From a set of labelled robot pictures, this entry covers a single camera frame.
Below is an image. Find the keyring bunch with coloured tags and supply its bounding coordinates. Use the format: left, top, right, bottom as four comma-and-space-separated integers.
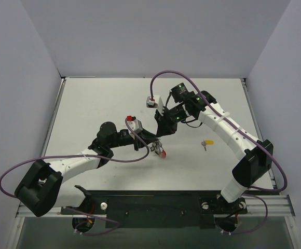
150, 140, 167, 159

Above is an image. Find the key with yellow tag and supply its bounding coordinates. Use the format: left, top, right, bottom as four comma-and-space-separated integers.
201, 140, 214, 151

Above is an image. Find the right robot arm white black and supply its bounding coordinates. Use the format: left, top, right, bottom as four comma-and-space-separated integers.
146, 83, 273, 213

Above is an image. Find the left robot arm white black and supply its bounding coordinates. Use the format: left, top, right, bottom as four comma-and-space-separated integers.
15, 119, 163, 217

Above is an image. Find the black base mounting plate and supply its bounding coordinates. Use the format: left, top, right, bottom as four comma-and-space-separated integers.
61, 190, 247, 231

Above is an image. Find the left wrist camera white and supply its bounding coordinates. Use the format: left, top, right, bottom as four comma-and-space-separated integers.
126, 116, 143, 137

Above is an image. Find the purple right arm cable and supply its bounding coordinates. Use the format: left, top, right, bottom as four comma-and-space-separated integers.
149, 70, 288, 236

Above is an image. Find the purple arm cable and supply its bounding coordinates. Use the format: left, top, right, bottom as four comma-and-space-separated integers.
0, 118, 151, 236
149, 70, 288, 236

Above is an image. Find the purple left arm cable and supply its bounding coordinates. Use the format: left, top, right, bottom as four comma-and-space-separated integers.
0, 118, 151, 236

